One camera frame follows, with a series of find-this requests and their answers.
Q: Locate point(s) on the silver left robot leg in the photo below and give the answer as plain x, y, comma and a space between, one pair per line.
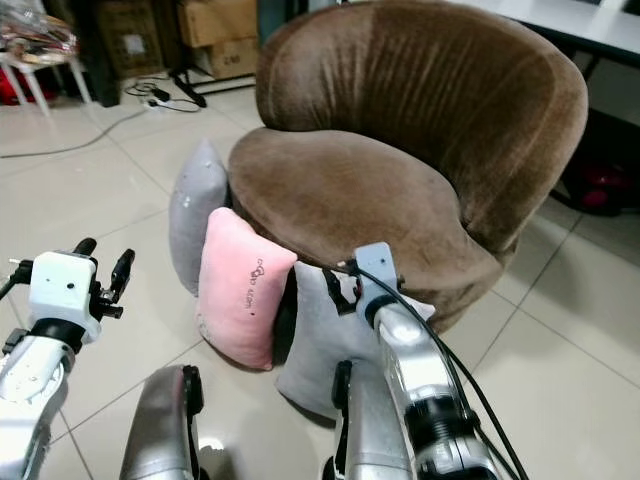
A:
160, 425

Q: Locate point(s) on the wide grey pillow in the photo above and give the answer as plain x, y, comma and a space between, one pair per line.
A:
315, 350

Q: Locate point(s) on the slim grey pillow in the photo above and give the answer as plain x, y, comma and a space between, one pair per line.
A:
196, 215

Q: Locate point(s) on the small red object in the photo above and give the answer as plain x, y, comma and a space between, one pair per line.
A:
15, 88

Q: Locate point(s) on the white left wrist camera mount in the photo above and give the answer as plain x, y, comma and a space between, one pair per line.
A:
65, 285

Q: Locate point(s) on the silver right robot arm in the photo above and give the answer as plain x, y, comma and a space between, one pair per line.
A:
420, 370

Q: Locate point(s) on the white plastic stool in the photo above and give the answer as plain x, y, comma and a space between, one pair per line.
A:
40, 68

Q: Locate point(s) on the silver right robot leg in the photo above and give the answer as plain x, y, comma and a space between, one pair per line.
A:
365, 430

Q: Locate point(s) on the brown velvet sofa chair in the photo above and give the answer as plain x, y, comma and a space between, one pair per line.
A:
420, 110

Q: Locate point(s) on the plain brown cardboard box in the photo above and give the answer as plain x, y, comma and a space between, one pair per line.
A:
217, 20

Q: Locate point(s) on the pink printed pillow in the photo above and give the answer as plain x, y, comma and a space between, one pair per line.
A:
240, 290

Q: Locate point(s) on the black stand leg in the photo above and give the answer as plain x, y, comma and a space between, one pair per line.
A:
190, 88

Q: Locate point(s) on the red and black appliance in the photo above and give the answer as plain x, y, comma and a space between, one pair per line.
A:
605, 185

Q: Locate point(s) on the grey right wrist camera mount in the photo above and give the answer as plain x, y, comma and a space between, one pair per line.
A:
375, 270

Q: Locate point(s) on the printed brown cardboard box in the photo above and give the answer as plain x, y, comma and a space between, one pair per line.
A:
226, 58

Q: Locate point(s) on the dark labelled cardboard box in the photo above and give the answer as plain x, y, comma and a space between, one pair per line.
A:
130, 40

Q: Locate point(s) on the silver robot leg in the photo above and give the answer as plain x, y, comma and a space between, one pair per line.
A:
160, 425
365, 430

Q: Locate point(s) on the white table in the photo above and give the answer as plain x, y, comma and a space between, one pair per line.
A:
560, 25

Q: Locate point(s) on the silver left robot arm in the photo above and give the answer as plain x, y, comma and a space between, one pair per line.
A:
35, 385

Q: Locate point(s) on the plastic wrapped gift basket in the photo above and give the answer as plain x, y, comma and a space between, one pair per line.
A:
35, 30

